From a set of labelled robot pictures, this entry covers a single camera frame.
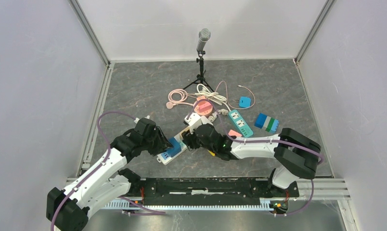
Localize blue cube plug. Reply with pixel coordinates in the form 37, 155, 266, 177
167, 137, 186, 157

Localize pink cube plug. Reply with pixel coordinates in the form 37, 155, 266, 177
228, 129, 242, 138

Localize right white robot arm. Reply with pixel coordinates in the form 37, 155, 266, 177
181, 124, 323, 196

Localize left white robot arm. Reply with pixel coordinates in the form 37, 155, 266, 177
46, 118, 173, 231

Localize round pink socket base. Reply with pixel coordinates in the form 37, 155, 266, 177
194, 98, 213, 117

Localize white power strip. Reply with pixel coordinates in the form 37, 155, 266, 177
156, 127, 190, 165

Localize pink adapter on round base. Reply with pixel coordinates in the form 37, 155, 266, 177
194, 101, 213, 114

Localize teal power strip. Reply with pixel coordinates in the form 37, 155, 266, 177
228, 109, 254, 138

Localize black tripod stand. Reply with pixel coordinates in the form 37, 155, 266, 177
183, 51, 214, 92

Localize blue green toy block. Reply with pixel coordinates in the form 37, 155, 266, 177
254, 113, 279, 133

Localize silver microphone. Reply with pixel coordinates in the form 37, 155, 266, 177
196, 28, 211, 52

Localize white strip cord with plug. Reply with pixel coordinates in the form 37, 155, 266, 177
207, 109, 229, 122

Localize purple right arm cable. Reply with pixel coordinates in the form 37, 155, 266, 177
187, 99, 323, 216

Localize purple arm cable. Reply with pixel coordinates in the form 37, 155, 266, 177
187, 99, 323, 216
50, 111, 138, 231

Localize white coiled cable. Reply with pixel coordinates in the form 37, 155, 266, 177
193, 83, 229, 111

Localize pink coiled cable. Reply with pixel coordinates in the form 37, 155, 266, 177
166, 89, 196, 110

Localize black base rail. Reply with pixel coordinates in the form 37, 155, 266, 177
126, 177, 299, 206

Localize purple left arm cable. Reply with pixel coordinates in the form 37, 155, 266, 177
50, 111, 138, 231

